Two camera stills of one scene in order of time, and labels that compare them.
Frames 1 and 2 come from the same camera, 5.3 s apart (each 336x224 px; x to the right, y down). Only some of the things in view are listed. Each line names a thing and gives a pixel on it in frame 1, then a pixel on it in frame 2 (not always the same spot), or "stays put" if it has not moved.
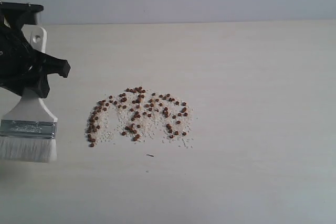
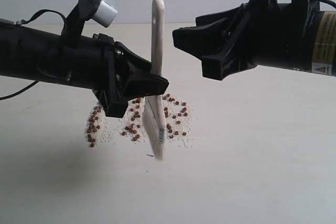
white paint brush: [28, 134] -> [154, 108]
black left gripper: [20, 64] -> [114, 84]
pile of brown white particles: [139, 115] stays put
